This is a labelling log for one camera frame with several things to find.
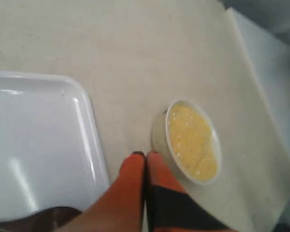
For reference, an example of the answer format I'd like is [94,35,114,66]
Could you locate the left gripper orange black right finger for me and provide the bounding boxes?
[146,151,233,232]

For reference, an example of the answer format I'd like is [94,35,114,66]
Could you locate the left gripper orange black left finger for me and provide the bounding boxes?
[56,151,145,232]

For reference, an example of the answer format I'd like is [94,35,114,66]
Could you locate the beige grains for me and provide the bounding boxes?
[167,102,218,181]

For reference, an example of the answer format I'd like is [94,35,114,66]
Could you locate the white ceramic bowl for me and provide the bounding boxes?
[151,99,222,186]

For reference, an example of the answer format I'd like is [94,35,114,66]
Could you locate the white rectangular plastic tray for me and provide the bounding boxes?
[0,71,110,221]

